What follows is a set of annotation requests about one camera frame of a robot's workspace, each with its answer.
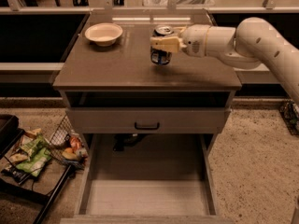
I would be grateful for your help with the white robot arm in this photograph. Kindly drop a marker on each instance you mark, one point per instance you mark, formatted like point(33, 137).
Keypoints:
point(253, 42)

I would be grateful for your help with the green snack bag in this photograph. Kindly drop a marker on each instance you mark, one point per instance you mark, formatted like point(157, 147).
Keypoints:
point(37, 156)

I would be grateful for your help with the blue pepsi can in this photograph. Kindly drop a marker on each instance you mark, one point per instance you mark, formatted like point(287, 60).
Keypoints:
point(161, 57)

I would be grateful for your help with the white paper bowl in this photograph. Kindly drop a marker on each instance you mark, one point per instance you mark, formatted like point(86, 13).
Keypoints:
point(104, 34)

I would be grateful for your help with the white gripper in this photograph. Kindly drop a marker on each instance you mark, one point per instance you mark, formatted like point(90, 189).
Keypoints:
point(193, 39)

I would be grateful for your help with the yellow fruit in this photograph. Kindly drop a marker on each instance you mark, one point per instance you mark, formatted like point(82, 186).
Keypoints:
point(69, 154)

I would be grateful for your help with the black drawer handle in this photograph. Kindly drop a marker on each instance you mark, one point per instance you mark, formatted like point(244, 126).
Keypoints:
point(147, 127)

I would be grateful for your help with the grey cabinet with countertop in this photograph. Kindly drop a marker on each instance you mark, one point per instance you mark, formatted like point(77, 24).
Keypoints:
point(123, 76)

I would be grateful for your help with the open grey middle drawer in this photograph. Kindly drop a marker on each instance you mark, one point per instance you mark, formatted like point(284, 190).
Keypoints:
point(163, 179)

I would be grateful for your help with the grey top drawer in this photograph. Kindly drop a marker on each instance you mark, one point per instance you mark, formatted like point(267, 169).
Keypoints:
point(172, 120)

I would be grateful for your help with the black wire basket right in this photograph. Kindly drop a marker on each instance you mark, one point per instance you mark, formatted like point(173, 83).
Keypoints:
point(289, 111)

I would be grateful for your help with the black wire basket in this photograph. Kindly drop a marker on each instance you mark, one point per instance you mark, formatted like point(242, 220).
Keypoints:
point(59, 141)
point(289, 111)

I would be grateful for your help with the red snack packet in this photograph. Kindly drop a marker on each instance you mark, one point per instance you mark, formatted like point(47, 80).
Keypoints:
point(75, 143)

